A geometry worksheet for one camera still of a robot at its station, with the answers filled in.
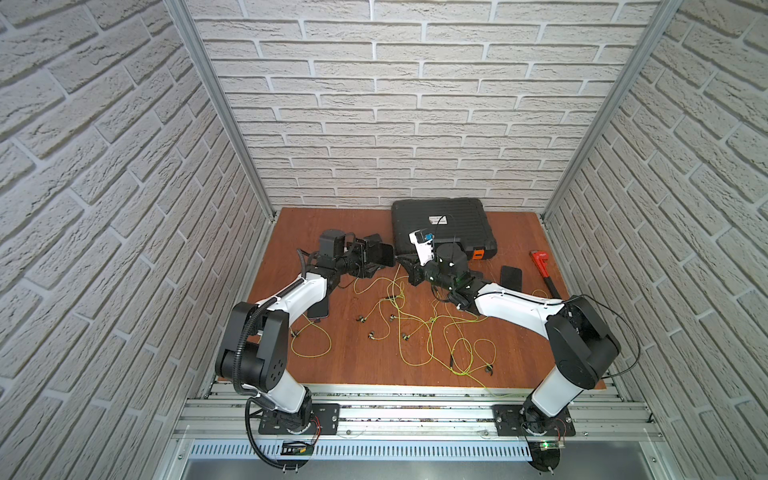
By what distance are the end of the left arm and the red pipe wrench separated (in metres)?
0.60

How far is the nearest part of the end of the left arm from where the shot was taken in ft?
2.33

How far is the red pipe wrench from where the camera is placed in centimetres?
99
